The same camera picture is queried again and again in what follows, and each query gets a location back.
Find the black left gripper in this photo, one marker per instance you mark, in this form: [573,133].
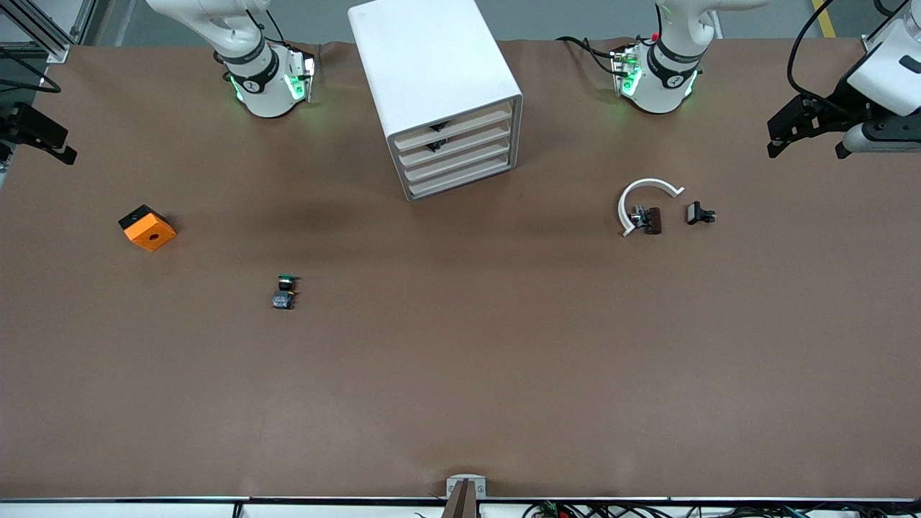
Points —
[843,106]

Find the green push button switch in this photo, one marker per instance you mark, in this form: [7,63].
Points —
[284,298]

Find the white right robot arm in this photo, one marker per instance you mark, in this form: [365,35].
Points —
[266,93]

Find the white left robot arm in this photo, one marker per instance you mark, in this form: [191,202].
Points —
[658,86]

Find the yellow floor tape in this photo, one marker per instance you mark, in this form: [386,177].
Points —
[826,18]

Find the small black electrical component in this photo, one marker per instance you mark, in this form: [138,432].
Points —
[696,213]

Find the white curved plastic part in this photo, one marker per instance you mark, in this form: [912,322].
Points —
[647,182]

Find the small brown electrical component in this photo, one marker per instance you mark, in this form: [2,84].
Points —
[651,220]

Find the aluminium frame profile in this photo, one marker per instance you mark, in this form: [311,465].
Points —
[57,54]

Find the orange button enclosure box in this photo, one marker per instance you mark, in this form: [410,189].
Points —
[151,234]

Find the white table edge rail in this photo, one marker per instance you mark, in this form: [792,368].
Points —
[144,509]

